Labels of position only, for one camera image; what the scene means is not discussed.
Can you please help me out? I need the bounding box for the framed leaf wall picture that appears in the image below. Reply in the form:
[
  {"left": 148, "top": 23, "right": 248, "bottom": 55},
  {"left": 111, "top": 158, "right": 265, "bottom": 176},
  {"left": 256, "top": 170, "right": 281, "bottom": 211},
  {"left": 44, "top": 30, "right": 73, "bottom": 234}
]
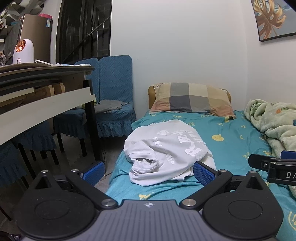
[{"left": 251, "top": 0, "right": 296, "bottom": 42}]

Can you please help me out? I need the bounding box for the green fleece cartoon blanket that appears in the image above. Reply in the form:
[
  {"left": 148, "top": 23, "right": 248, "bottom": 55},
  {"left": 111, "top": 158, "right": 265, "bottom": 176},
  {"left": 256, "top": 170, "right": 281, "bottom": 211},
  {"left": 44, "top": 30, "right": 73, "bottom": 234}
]
[{"left": 244, "top": 98, "right": 296, "bottom": 197}]

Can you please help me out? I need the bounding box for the grey cloth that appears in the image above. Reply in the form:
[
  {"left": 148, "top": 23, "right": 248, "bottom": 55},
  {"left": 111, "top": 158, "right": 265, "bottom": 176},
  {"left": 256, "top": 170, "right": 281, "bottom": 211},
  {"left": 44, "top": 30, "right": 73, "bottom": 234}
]
[{"left": 94, "top": 100, "right": 131, "bottom": 114}]

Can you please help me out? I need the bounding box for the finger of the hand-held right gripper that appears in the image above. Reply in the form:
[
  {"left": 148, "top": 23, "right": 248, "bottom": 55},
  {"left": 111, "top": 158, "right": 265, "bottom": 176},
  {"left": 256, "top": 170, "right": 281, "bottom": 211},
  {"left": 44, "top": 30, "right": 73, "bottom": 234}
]
[
  {"left": 248, "top": 153, "right": 282, "bottom": 172},
  {"left": 280, "top": 150, "right": 296, "bottom": 160}
]

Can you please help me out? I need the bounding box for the white humidifier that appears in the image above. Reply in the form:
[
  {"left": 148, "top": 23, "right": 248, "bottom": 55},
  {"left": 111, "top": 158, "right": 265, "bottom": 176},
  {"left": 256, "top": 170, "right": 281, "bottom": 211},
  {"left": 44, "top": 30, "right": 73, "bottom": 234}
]
[{"left": 12, "top": 39, "right": 35, "bottom": 65}]

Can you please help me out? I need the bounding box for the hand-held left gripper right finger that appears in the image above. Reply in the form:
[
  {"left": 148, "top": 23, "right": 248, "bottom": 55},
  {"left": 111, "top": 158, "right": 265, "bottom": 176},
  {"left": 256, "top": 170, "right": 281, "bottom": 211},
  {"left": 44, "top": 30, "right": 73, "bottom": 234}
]
[{"left": 181, "top": 161, "right": 269, "bottom": 210}]

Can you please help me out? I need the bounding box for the dining table with black legs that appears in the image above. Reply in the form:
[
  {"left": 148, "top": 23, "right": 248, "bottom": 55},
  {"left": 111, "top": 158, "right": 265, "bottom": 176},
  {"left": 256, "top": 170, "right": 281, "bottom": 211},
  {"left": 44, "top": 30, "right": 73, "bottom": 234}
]
[{"left": 0, "top": 62, "right": 107, "bottom": 222}]

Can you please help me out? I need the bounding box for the dark barred window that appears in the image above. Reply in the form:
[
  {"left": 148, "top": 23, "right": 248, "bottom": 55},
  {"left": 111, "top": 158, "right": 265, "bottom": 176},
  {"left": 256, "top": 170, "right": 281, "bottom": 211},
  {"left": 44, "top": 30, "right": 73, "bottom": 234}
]
[{"left": 55, "top": 0, "right": 113, "bottom": 65}]

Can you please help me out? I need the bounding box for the plaid pillow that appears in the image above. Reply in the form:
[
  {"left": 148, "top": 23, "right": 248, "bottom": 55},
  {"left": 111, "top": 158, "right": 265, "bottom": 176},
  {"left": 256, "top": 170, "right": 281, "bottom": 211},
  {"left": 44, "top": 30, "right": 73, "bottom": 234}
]
[{"left": 148, "top": 82, "right": 237, "bottom": 120}]

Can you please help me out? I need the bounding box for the white printed t-shirt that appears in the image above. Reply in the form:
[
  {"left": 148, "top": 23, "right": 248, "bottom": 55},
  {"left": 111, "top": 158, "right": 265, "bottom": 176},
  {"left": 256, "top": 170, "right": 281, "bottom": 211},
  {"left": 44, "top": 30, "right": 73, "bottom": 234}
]
[{"left": 124, "top": 119, "right": 218, "bottom": 187}]

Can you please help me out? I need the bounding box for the grey refrigerator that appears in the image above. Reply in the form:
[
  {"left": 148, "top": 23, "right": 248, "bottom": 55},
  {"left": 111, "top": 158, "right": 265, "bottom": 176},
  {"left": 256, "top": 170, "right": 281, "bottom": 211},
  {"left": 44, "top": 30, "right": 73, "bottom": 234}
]
[{"left": 5, "top": 14, "right": 54, "bottom": 65}]

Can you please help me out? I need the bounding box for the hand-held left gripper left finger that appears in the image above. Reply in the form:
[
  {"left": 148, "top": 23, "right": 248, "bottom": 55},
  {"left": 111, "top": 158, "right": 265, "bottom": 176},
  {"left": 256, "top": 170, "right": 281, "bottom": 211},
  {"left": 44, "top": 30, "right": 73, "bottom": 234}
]
[{"left": 30, "top": 161, "right": 118, "bottom": 210}]

